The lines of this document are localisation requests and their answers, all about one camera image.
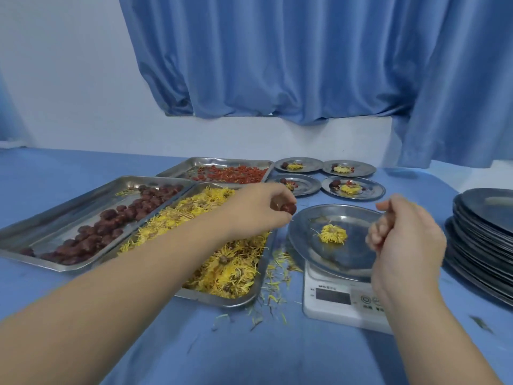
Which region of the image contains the person's right hand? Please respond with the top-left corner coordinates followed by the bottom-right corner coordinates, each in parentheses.
top-left (365, 193), bottom-right (448, 305)

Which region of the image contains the person's left hand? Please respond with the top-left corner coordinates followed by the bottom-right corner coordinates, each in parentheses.
top-left (222, 182), bottom-right (298, 241)

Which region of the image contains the round steel plate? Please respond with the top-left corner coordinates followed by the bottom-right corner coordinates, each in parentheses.
top-left (266, 173), bottom-right (322, 197)
top-left (274, 157), bottom-right (324, 174)
top-left (322, 159), bottom-right (377, 178)
top-left (287, 204), bottom-right (385, 283)
top-left (321, 175), bottom-right (386, 201)

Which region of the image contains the pile of yellow chrysanthemums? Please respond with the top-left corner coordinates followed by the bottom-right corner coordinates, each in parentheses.
top-left (118, 186), bottom-right (271, 299)

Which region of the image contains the stack of steel plates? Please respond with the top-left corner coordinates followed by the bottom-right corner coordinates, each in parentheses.
top-left (442, 188), bottom-right (513, 307)

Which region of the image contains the white digital kitchen scale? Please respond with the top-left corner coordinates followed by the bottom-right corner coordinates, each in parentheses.
top-left (302, 260), bottom-right (393, 335)

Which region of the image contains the person's left forearm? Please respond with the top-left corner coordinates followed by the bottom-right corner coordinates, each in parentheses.
top-left (0, 212), bottom-right (241, 385)

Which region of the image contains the person's right forearm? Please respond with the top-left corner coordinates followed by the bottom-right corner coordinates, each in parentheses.
top-left (376, 284), bottom-right (502, 385)

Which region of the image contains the rectangular steel tray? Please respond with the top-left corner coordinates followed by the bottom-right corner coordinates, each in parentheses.
top-left (155, 157), bottom-right (275, 185)
top-left (0, 175), bottom-right (197, 272)
top-left (98, 182), bottom-right (277, 309)

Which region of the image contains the wide blue curtain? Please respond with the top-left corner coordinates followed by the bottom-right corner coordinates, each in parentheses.
top-left (118, 0), bottom-right (438, 126)

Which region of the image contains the narrow blue curtain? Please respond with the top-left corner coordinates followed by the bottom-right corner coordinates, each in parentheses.
top-left (394, 0), bottom-right (513, 170)

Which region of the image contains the blue tablecloth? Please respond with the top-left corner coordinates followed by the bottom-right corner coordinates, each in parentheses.
top-left (0, 147), bottom-right (513, 385)

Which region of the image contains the pale blue side curtain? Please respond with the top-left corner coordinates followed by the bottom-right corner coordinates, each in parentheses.
top-left (0, 74), bottom-right (29, 150)

